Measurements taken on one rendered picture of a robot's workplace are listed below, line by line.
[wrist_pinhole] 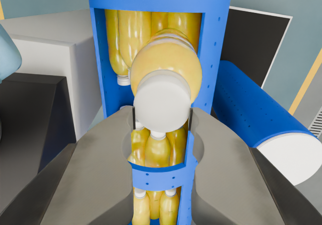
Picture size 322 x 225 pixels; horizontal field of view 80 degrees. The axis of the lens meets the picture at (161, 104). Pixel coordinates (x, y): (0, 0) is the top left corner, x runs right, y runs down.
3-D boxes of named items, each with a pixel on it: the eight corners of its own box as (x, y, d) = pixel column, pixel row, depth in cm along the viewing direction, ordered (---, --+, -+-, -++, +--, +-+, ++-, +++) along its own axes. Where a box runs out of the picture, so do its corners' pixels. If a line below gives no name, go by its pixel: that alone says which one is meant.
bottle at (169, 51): (160, 18, 29) (140, 30, 12) (200, 41, 30) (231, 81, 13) (140, 60, 32) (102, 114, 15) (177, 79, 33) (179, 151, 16)
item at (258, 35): (175, 158, 209) (176, 169, 195) (212, 3, 138) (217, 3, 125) (221, 163, 212) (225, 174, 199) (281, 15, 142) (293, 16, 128)
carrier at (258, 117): (199, 94, 156) (234, 95, 156) (236, 187, 79) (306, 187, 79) (203, 59, 142) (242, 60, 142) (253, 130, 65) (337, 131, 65)
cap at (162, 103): (151, 62, 13) (148, 70, 12) (199, 88, 14) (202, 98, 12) (129, 106, 15) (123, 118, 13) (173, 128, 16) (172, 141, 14)
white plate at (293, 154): (239, 189, 78) (237, 186, 79) (307, 189, 78) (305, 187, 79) (256, 133, 64) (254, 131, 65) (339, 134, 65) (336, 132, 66)
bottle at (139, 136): (126, 180, 59) (122, 130, 50) (130, 163, 65) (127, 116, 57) (149, 181, 59) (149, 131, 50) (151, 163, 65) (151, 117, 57)
